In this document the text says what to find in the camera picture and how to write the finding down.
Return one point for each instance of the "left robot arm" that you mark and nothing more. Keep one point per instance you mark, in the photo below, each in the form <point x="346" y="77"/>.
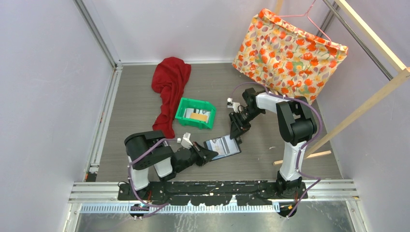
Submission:
<point x="168" y="156"/>

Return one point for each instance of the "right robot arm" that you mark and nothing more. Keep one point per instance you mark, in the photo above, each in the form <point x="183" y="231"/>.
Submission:
<point x="296" y="124"/>

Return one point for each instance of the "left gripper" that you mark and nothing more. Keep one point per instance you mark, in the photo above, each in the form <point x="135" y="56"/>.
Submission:
<point x="203" y="154"/>

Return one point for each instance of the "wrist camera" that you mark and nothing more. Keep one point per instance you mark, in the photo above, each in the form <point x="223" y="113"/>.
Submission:
<point x="234" y="105"/>
<point x="184" y="141"/>

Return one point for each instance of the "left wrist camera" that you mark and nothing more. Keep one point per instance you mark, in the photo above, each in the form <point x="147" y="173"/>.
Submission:
<point x="184" y="141"/>

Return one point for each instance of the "pink wire hanger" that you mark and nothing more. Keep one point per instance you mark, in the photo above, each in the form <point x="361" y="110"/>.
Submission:
<point x="306" y="14"/>

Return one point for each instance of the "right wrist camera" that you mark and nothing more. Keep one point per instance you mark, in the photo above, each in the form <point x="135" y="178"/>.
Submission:
<point x="234" y="105"/>

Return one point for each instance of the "red cloth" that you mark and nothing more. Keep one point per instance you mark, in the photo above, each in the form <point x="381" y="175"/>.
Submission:
<point x="169" y="80"/>

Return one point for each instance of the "black card holder wallet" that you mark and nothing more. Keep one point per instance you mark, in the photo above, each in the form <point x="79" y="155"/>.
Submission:
<point x="231" y="147"/>

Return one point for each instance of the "floral fabric bag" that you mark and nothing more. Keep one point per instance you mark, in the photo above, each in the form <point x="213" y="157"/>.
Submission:
<point x="287" y="59"/>

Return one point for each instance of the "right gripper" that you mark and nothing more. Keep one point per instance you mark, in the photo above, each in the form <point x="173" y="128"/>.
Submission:
<point x="237" y="128"/>

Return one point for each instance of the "striped white credit card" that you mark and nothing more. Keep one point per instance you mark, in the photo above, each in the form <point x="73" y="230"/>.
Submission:
<point x="189" y="111"/>

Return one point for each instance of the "wooden frame rack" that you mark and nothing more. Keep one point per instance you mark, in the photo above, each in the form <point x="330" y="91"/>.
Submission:
<point x="367" y="118"/>

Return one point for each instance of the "green plastic bin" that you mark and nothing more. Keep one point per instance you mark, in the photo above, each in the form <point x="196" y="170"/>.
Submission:
<point x="192" y="103"/>

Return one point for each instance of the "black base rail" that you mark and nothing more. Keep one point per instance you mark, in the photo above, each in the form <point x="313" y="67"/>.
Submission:
<point x="210" y="193"/>

